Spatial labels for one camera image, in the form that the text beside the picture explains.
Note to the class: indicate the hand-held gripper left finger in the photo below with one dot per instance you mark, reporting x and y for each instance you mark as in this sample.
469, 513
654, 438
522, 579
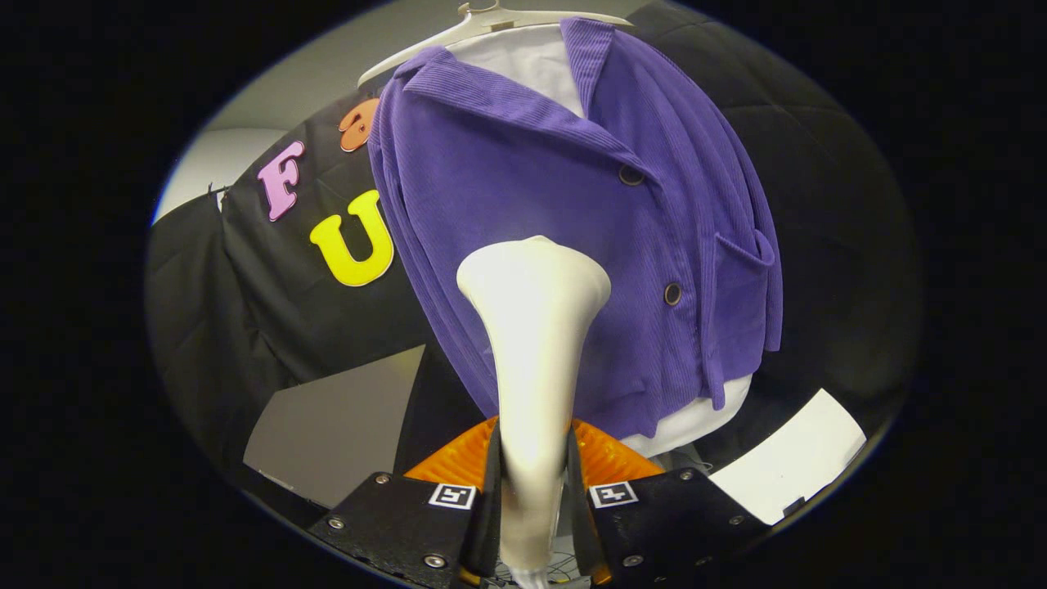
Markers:
409, 523

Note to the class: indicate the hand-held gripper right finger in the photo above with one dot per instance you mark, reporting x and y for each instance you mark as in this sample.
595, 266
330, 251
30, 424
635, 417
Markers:
654, 523

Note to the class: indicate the white garment steamer head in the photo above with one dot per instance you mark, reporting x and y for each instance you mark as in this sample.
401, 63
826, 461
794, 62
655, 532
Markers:
532, 343

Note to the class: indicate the white clothes hanger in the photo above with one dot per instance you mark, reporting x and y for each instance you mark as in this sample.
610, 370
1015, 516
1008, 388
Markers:
458, 33

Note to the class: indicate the grey drawer cabinet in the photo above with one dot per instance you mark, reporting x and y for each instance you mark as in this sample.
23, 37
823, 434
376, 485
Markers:
335, 433

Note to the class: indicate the white flat board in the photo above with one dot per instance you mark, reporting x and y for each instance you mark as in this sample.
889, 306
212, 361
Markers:
785, 466

